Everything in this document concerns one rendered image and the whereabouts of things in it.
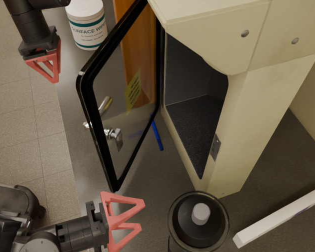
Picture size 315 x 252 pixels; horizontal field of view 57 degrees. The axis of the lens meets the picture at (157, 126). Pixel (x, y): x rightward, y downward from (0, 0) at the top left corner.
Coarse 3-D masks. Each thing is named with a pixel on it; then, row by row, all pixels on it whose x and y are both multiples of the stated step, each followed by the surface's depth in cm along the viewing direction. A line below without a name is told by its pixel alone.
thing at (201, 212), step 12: (180, 204) 51; (192, 204) 51; (204, 204) 48; (216, 204) 51; (180, 216) 50; (192, 216) 48; (204, 216) 47; (216, 216) 50; (180, 228) 49; (192, 228) 48; (204, 228) 48; (216, 228) 48; (192, 240) 48; (204, 240) 48; (216, 240) 48
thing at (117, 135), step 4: (116, 128) 56; (112, 132) 56; (116, 132) 56; (120, 132) 57; (112, 136) 56; (116, 136) 56; (120, 136) 57; (116, 140) 56; (120, 140) 59; (116, 144) 57; (120, 144) 59; (120, 148) 60
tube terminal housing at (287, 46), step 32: (288, 0) 30; (288, 32) 34; (256, 64) 36; (288, 64) 39; (256, 96) 43; (288, 96) 46; (224, 128) 49; (256, 128) 51; (224, 160) 57; (256, 160) 64; (224, 192) 74
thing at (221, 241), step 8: (192, 192) 54; (200, 192) 54; (176, 200) 53; (216, 200) 53; (224, 208) 52; (168, 216) 51; (168, 224) 50; (224, 232) 49; (176, 240) 49; (224, 240) 49; (176, 248) 56; (192, 248) 48; (200, 248) 48; (208, 248) 48; (216, 248) 48
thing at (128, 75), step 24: (120, 24) 46; (144, 24) 56; (120, 48) 49; (144, 48) 60; (120, 72) 52; (144, 72) 65; (96, 96) 46; (120, 96) 56; (144, 96) 70; (120, 120) 60; (144, 120) 77; (96, 144) 52; (120, 168) 70
